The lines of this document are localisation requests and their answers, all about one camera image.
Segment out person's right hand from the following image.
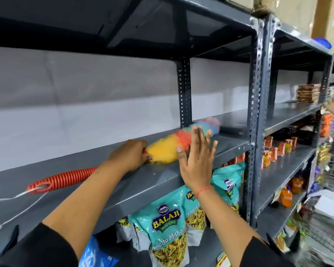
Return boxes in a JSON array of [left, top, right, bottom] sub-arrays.
[[176, 126, 218, 193]]

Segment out person's left hand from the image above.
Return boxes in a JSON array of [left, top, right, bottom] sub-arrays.
[[107, 139, 153, 173]]

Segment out rainbow duster with orange handle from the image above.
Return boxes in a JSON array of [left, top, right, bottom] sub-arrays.
[[0, 117, 221, 237]]

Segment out person's left forearm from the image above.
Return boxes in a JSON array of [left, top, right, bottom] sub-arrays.
[[42, 161, 129, 260]]

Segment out person's right forearm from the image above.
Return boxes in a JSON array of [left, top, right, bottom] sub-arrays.
[[195, 187, 265, 267]]

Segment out wide grey metal shelf rack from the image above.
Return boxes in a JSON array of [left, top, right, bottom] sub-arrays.
[[0, 0, 265, 267]]

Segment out row of small red packets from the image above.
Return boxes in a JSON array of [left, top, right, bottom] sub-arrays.
[[262, 136, 298, 168]]

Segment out white snack packet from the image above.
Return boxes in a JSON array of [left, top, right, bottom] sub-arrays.
[[116, 217, 133, 243]]

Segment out large teal snack packet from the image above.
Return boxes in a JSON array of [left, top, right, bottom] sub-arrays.
[[129, 189, 190, 267]]

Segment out narrow grey metal shelf rack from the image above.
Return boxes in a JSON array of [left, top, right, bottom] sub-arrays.
[[250, 14, 334, 243]]

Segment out orange juice bottle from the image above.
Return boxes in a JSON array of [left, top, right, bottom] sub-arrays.
[[291, 176, 304, 194], [279, 186, 293, 208]]

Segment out blue plastic packet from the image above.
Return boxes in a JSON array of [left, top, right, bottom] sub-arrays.
[[78, 236, 119, 267]]

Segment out shelf price label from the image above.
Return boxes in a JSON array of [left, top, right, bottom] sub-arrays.
[[216, 250, 229, 267]]

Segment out stack of brown packets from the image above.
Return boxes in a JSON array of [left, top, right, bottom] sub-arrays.
[[296, 84, 321, 103]]

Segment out yellow snack packets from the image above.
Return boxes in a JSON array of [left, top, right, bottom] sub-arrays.
[[317, 144, 332, 164]]

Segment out green yellow snack packet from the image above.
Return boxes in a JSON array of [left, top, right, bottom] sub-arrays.
[[275, 218, 298, 253]]

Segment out stack of orange packets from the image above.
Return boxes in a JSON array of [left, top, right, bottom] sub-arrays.
[[320, 113, 334, 138]]

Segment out black right sleeve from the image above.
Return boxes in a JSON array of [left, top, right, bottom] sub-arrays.
[[239, 236, 295, 267]]

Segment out black sleeve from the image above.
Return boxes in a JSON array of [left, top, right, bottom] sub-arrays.
[[239, 236, 295, 267], [0, 222, 79, 267]]

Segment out black left sleeve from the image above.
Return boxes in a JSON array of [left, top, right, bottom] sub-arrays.
[[0, 222, 79, 267]]

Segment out blue round lid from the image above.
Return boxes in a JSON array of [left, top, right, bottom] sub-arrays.
[[314, 38, 333, 50]]

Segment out brown cardboard boxes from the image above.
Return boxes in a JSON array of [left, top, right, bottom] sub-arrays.
[[253, 0, 334, 49]]

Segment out red thread bracelet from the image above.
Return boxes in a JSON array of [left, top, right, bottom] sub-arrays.
[[195, 185, 214, 198]]

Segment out metal wire shopping cart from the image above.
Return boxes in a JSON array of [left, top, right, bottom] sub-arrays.
[[294, 161, 334, 267]]

